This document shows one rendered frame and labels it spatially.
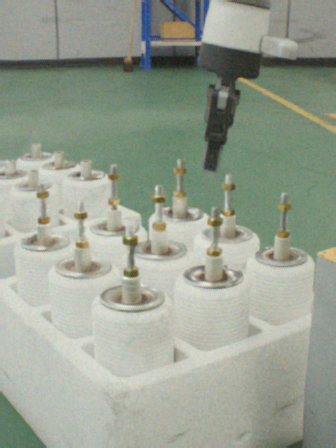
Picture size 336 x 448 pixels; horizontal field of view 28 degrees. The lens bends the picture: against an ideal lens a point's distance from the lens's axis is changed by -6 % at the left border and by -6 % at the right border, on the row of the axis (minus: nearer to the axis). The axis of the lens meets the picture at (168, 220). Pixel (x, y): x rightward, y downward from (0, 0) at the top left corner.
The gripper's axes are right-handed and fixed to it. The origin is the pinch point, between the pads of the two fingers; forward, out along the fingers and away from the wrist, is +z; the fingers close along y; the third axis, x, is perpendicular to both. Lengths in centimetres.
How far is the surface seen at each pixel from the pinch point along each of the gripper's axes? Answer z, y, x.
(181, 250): 14.9, -7.5, -1.6
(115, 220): 15.3, -15.6, -11.9
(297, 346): 21.8, 1.5, 16.2
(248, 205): 37, -118, 13
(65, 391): 30.0, 10.7, -11.9
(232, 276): 13.7, 1.4, 5.4
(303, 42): -3, -668, 72
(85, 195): 21, -44, -22
